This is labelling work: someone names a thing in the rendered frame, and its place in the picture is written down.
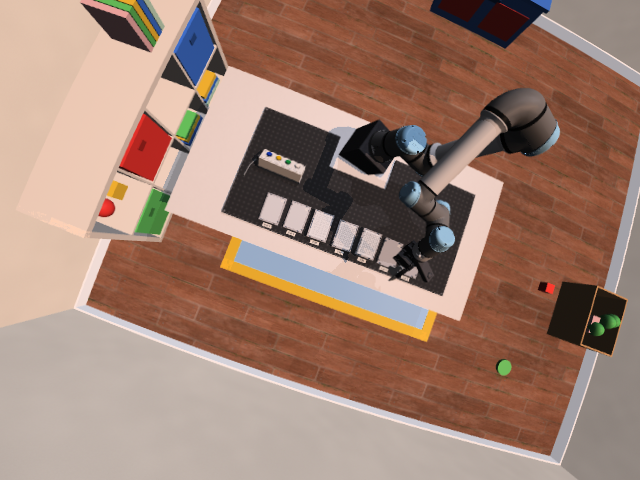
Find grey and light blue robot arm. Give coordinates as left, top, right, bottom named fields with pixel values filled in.
left=368, top=88, right=560, bottom=282

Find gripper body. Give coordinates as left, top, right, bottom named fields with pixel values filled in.
left=393, top=241, right=424, bottom=271

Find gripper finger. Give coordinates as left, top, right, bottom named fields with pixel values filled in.
left=388, top=266, right=410, bottom=281

